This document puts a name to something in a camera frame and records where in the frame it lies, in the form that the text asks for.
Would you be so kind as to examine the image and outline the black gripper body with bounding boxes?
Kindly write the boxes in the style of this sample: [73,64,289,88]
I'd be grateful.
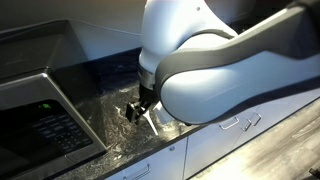
[137,82,158,108]

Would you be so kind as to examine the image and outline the white plastic spoon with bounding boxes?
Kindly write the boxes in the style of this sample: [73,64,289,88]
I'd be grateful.
[143,111,160,138]

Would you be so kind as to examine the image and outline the white cabinet front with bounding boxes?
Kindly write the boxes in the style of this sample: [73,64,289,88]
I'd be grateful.
[183,109,264,180]
[105,137,188,180]
[233,87,320,149]

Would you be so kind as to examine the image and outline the black microwave oven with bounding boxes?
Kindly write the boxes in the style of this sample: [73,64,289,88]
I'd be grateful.
[0,19,108,180]

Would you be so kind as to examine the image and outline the black floor object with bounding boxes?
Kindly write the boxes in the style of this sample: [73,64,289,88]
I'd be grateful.
[308,166,320,180]

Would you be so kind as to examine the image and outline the silver cabinet handle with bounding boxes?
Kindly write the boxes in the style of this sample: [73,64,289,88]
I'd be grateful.
[240,118,253,132]
[122,163,152,180]
[250,112,263,127]
[218,116,241,131]

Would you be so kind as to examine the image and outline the grey wall cable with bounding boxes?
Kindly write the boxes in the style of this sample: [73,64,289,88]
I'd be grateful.
[68,18,144,36]

